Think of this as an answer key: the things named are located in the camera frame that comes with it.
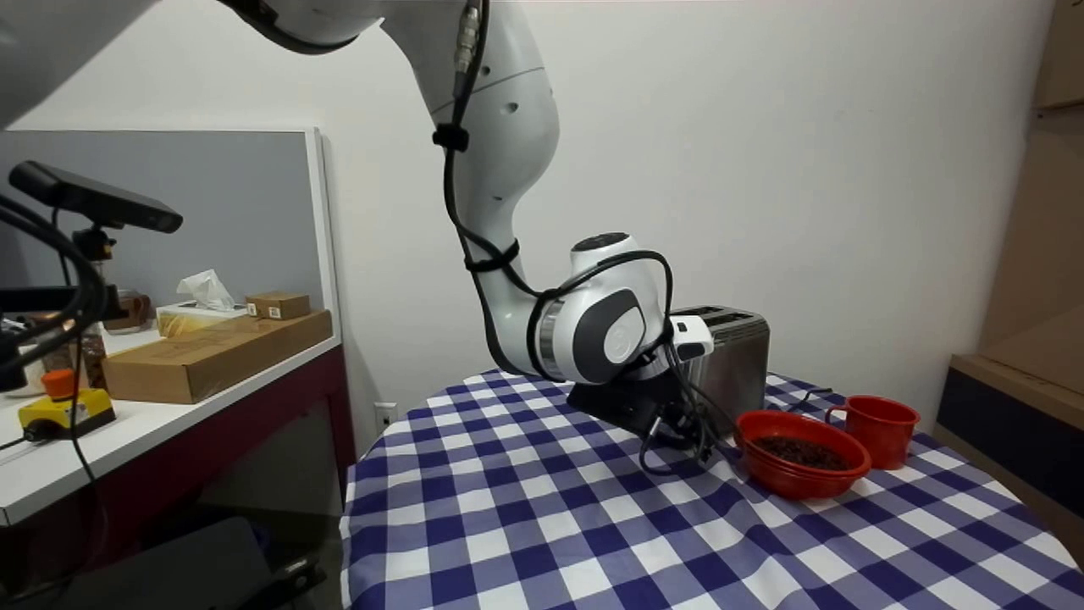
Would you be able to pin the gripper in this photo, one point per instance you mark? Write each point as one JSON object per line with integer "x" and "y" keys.
{"x": 622, "y": 405}

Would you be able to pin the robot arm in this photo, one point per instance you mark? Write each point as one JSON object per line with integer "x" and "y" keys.
{"x": 500, "y": 169}

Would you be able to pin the silver toaster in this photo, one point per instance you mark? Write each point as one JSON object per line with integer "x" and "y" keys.
{"x": 735, "y": 356}

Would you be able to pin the blue white checkered tablecloth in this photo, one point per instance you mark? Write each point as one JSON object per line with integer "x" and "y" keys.
{"x": 593, "y": 525}

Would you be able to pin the coffee beans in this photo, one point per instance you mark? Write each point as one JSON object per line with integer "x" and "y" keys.
{"x": 800, "y": 452}

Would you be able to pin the red bowl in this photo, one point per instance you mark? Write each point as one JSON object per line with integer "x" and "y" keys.
{"x": 792, "y": 485}

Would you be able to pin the red cup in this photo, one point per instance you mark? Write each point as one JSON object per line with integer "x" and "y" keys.
{"x": 885, "y": 432}

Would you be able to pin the small cardboard box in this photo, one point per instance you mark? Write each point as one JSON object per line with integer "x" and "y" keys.
{"x": 279, "y": 305}

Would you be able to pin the large flat cardboard box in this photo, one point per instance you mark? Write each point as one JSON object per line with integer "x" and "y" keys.
{"x": 212, "y": 356}

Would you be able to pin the wooden cabinet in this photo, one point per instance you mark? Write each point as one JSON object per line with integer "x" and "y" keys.
{"x": 1033, "y": 296}

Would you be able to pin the tissue box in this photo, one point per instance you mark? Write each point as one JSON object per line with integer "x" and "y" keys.
{"x": 199, "y": 309}

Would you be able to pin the grey partition panel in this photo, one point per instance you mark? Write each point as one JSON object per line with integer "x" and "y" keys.
{"x": 220, "y": 220}

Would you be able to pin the white desk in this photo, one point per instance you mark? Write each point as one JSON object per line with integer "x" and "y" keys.
{"x": 169, "y": 424}

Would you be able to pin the yellow emergency stop button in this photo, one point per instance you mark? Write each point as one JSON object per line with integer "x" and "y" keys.
{"x": 63, "y": 411}

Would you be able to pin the wall socket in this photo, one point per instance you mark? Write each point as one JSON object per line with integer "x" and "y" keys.
{"x": 386, "y": 415}

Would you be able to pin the camera on mount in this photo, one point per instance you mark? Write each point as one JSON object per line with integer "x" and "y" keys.
{"x": 93, "y": 202}

